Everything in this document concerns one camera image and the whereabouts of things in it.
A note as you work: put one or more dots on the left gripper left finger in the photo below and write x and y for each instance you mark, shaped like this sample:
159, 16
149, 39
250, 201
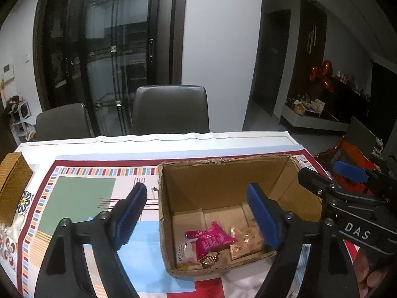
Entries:
64, 271

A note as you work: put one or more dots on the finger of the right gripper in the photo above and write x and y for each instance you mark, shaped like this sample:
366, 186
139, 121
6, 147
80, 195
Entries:
321, 186
351, 172

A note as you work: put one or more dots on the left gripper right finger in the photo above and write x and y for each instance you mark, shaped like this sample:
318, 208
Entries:
329, 270

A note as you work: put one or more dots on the gold fortune biscuits bag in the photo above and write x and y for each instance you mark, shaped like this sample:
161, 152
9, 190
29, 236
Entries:
247, 241

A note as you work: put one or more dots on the clear red-edged snack packet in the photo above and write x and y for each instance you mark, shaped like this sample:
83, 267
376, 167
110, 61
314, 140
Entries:
210, 260

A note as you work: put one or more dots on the magenta snack packet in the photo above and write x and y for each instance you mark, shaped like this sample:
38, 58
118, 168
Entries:
213, 239

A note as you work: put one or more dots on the right hand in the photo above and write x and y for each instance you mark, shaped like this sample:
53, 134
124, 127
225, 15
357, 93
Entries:
368, 276

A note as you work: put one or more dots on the red wooden chair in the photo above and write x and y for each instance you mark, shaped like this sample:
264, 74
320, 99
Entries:
348, 153

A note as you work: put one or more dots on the white low cabinet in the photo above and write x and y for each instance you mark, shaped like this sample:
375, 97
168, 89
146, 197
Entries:
305, 121

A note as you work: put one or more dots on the colourful patterned tablecloth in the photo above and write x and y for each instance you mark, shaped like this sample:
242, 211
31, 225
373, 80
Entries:
78, 178

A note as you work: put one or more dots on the red foil balloon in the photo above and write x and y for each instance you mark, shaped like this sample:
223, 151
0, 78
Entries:
323, 74

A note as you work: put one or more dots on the woven wicker box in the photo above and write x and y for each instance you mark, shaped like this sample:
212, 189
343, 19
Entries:
15, 174

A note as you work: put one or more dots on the brown cardboard box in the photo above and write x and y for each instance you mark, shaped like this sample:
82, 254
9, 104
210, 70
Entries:
196, 192

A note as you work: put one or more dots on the grey chair left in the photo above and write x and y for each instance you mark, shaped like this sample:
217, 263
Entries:
70, 121

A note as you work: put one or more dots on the white shoe rack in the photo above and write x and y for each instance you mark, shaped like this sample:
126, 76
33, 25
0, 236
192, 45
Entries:
18, 116

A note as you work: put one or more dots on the dark glass sliding door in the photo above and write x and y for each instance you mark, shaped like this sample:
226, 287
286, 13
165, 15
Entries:
99, 52

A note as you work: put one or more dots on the white wall intercom panel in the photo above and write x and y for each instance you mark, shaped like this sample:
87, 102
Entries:
8, 72

